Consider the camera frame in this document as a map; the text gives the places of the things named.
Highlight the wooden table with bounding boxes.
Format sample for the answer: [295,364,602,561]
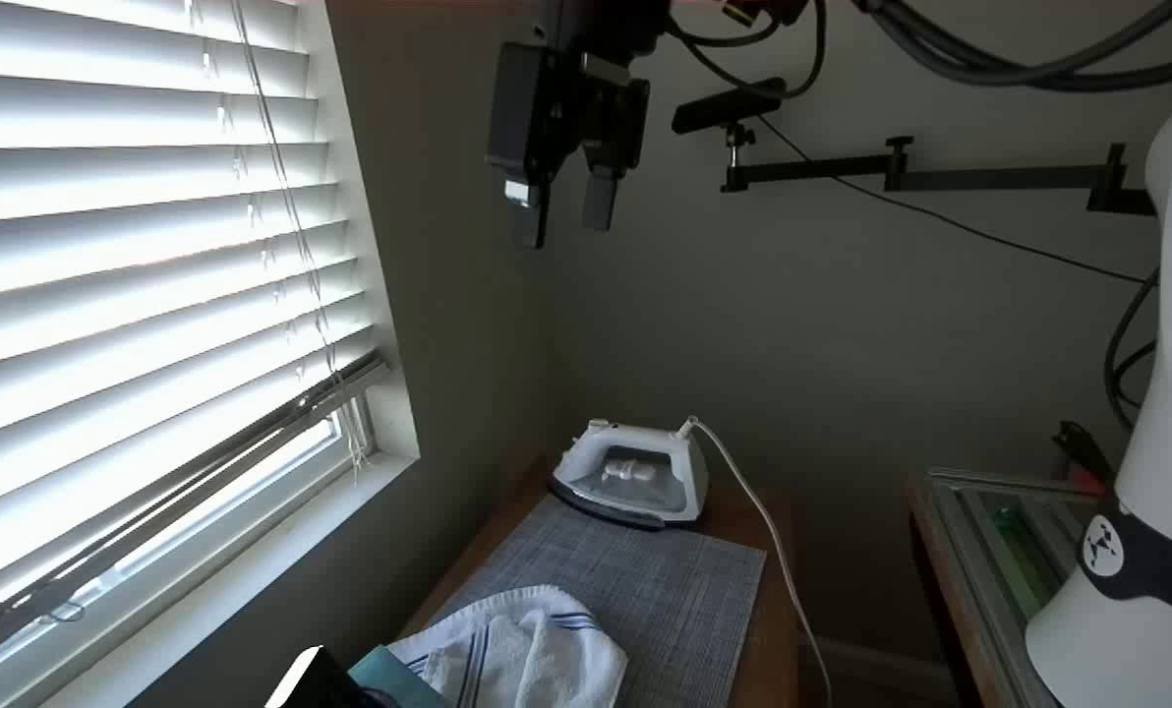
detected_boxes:
[397,448,839,708]

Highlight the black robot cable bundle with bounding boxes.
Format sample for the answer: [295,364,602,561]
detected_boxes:
[848,0,1172,95]

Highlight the white towel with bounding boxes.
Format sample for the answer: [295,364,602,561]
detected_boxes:
[384,580,633,708]

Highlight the red and black clamp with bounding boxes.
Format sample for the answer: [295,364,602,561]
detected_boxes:
[1050,418,1121,496]

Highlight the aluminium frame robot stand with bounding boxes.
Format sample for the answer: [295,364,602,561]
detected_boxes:
[903,462,1121,708]

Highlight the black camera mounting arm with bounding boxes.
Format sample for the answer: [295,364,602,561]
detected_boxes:
[720,119,1159,221]

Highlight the white window frame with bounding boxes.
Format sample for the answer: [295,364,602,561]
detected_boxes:
[0,0,430,708]

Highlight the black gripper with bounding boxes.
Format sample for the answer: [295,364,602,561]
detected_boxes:
[485,0,676,250]

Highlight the thin black camera cable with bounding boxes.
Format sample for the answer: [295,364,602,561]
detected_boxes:
[752,114,1156,291]

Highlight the white window blinds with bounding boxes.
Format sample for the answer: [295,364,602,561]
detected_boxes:
[0,0,397,662]

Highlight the white iron power cord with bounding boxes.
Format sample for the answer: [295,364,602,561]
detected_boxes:
[680,412,839,708]

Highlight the white clothes iron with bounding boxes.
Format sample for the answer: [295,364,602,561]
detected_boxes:
[547,418,714,534]

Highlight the black bar camera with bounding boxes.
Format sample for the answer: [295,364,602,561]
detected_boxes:
[670,74,792,137]

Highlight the teal cardboard box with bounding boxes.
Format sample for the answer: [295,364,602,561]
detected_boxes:
[345,641,456,708]

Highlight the grey ironing board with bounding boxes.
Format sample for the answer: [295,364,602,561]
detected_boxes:
[430,490,772,708]

